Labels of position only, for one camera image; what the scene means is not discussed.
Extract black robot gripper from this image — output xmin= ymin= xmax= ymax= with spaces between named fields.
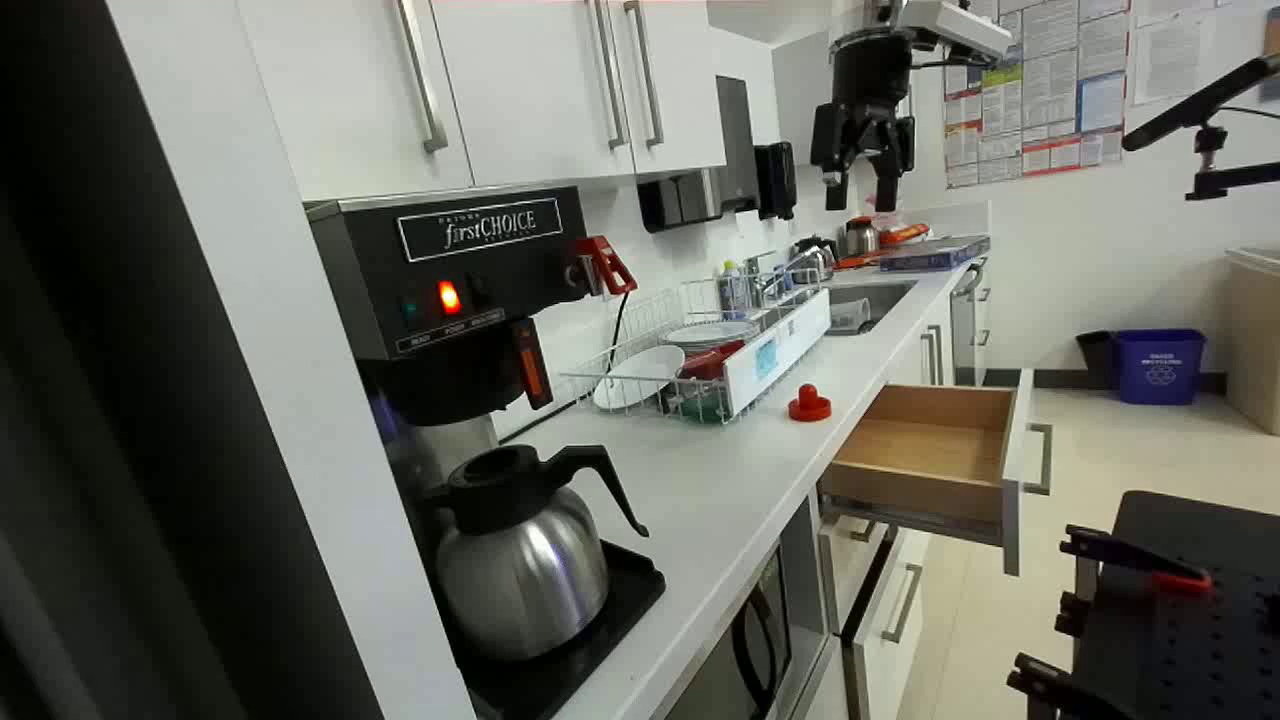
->
xmin=813 ymin=33 xmax=916 ymax=213

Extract orange knob-shaped object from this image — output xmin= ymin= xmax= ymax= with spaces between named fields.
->
xmin=787 ymin=385 xmax=833 ymax=424

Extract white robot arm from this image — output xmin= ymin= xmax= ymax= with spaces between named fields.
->
xmin=809 ymin=0 xmax=1018 ymax=213

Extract steel kettle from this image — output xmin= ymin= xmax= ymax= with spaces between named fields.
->
xmin=835 ymin=215 xmax=880 ymax=254

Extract blue flat tray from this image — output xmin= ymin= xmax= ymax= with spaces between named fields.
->
xmin=880 ymin=236 xmax=992 ymax=270

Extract stainless steel sink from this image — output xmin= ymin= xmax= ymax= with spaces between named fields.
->
xmin=830 ymin=284 xmax=912 ymax=335

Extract white foil wrap box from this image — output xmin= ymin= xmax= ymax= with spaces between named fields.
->
xmin=726 ymin=290 xmax=833 ymax=416

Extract clear plastic container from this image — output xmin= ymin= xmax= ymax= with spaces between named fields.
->
xmin=666 ymin=353 xmax=729 ymax=424

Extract open wooden drawer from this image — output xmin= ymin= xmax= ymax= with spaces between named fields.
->
xmin=820 ymin=369 xmax=1052 ymax=576

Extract white plate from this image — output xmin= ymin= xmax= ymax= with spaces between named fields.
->
xmin=593 ymin=344 xmax=683 ymax=412

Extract blue recycling bin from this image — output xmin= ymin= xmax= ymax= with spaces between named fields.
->
xmin=1117 ymin=326 xmax=1203 ymax=403

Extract beige trash can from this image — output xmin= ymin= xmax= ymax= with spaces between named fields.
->
xmin=1226 ymin=247 xmax=1280 ymax=436

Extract black coffee brewer machine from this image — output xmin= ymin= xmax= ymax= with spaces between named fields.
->
xmin=305 ymin=187 xmax=666 ymax=720

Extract black clamp red tip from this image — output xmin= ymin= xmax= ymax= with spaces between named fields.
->
xmin=1059 ymin=523 xmax=1217 ymax=595

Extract white upper cabinets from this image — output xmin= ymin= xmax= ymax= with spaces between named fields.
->
xmin=240 ymin=0 xmax=726 ymax=199

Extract steel coffee carafe black lid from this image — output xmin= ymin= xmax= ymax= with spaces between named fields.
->
xmin=419 ymin=442 xmax=645 ymax=660

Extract black perforated cart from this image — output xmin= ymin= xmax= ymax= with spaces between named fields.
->
xmin=1003 ymin=487 xmax=1280 ymax=720

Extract black wall dispenser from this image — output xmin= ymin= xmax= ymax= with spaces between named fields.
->
xmin=757 ymin=141 xmax=798 ymax=219

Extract wall poster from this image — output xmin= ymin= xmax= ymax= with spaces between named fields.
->
xmin=946 ymin=0 xmax=1134 ymax=187

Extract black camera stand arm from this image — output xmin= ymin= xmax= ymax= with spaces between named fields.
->
xmin=1120 ymin=0 xmax=1280 ymax=199

